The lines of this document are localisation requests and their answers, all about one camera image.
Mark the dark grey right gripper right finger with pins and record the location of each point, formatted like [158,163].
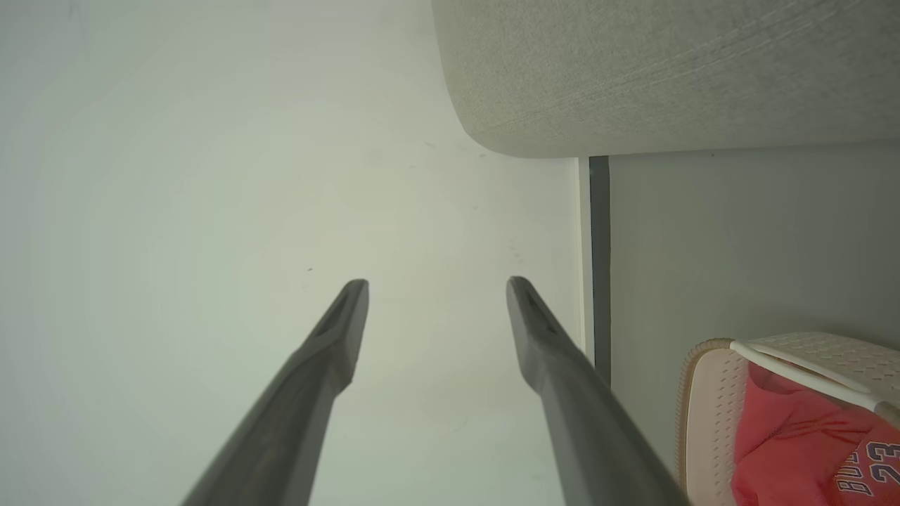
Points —
[590,436]

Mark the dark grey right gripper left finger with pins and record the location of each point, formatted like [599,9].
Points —
[295,407]

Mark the red basketball jersey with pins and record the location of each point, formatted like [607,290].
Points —
[794,443]

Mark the grey fabric sofa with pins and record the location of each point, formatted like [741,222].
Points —
[633,70]

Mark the white perforated laundry basket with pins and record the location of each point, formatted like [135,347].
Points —
[710,422]

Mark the white and dark baseboard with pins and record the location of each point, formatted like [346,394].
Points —
[599,267]

